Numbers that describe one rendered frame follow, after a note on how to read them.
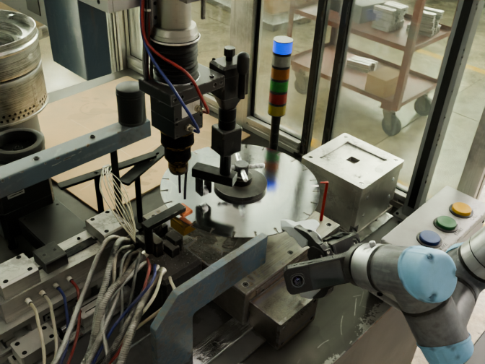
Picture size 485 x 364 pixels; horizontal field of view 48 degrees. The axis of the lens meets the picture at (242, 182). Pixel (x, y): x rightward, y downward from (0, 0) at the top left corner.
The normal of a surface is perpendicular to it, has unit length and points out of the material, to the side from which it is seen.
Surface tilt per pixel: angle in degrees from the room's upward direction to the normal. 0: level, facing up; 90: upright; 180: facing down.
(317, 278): 63
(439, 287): 56
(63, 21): 90
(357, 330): 0
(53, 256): 0
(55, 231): 0
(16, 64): 90
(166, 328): 90
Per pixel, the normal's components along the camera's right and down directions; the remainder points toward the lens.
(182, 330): 0.72, 0.43
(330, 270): -0.04, 0.14
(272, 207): 0.04, -0.82
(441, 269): 0.48, -0.04
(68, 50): -0.70, 0.38
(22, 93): 0.85, 0.33
